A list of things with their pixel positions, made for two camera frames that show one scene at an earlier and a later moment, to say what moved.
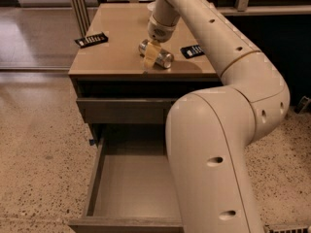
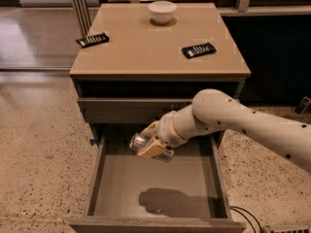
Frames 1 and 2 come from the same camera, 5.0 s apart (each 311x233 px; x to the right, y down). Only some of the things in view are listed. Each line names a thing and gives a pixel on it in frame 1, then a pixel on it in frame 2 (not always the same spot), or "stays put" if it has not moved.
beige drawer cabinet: (108, 77) stays put
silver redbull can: (164, 57) → (137, 141)
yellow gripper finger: (153, 52) → (154, 147)
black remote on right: (191, 51) stays put
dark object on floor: (302, 104) stays put
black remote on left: (91, 40) stays put
